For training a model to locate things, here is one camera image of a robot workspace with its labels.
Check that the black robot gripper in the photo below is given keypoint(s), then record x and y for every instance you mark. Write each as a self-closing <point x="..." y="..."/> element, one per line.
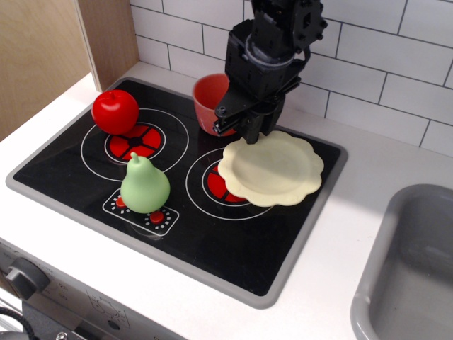
<point x="257" y="87"/>

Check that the red plastic toy cup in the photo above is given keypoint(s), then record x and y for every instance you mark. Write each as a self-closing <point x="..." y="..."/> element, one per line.
<point x="207" y="94"/>

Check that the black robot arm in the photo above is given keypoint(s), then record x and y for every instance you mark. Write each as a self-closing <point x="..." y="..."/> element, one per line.
<point x="285" y="28"/>

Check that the cream scalloped toy plate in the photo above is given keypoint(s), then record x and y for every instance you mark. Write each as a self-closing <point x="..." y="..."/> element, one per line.
<point x="278" y="169"/>

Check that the black toy stove top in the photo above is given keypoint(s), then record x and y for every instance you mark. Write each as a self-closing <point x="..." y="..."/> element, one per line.
<point x="203" y="231"/>

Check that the green toy pear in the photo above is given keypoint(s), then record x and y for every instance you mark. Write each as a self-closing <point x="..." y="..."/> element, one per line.
<point x="144" y="189"/>

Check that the red toy apple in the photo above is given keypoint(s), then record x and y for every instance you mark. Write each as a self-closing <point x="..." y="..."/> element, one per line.
<point x="115" y="112"/>

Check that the grey toy sink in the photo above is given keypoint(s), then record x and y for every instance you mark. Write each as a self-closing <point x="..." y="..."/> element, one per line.
<point x="405" y="291"/>

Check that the wooden side panel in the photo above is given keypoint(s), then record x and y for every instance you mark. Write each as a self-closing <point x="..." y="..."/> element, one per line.
<point x="48" y="46"/>

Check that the grey oven control panel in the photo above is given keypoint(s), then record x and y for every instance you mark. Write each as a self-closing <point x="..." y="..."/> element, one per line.
<point x="80" y="308"/>

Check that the grey oven knob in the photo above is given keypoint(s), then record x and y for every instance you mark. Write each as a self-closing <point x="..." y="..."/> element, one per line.
<point x="26" y="278"/>

